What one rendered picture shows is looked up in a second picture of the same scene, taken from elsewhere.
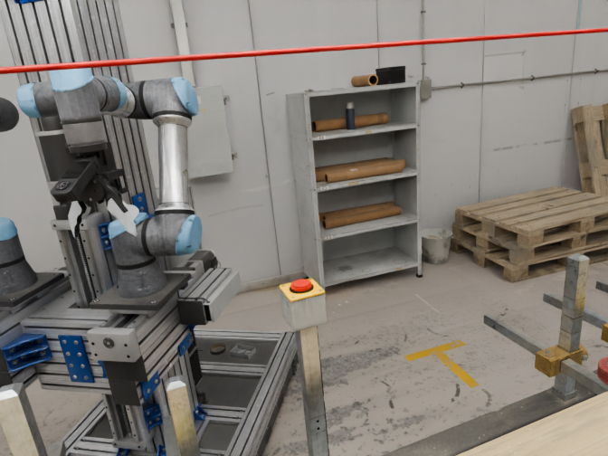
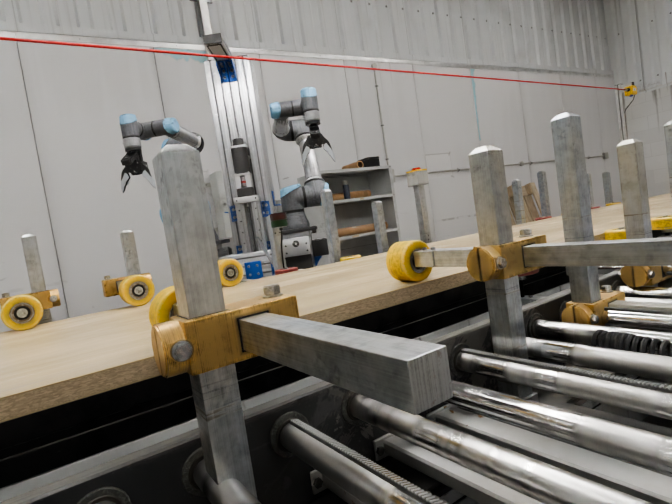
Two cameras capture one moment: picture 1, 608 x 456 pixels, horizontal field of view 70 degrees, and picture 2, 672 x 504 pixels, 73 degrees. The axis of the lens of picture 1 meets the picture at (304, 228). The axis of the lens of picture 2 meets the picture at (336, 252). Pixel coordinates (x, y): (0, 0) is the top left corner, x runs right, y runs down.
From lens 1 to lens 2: 160 cm
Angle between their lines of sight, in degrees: 20
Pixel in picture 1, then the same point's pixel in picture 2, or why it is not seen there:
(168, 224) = (317, 185)
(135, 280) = (298, 218)
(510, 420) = not seen: hidden behind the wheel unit
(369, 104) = (354, 186)
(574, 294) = (518, 198)
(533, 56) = (455, 155)
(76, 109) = (314, 104)
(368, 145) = (357, 216)
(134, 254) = (297, 203)
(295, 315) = (418, 176)
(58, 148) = (244, 154)
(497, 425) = not seen: hidden behind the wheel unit
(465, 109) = not seen: hidden behind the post
